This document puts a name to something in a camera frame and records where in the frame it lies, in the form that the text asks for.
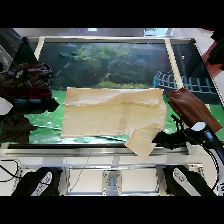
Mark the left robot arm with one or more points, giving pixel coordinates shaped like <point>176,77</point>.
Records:
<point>36,181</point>

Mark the brown garment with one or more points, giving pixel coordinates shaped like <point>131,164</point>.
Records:
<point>193,106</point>

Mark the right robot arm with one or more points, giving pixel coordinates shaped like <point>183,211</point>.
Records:
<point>193,181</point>

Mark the black garment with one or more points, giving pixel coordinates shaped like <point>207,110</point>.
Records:
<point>16,128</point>

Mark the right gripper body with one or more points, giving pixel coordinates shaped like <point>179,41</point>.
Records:
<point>170,140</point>

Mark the cream shirt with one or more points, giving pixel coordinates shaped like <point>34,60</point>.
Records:
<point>113,115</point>

